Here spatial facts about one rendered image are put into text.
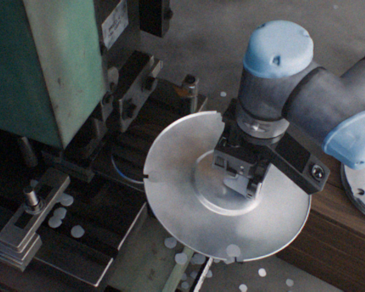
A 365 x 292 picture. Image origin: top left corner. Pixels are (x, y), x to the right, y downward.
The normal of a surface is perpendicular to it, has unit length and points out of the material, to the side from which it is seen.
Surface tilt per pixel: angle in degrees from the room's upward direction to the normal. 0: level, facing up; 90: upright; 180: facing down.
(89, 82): 90
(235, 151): 0
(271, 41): 0
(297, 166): 29
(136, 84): 90
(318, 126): 69
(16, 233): 0
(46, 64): 90
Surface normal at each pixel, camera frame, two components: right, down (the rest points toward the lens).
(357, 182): 0.05, -0.55
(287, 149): 0.49, -0.32
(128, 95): 0.91, 0.37
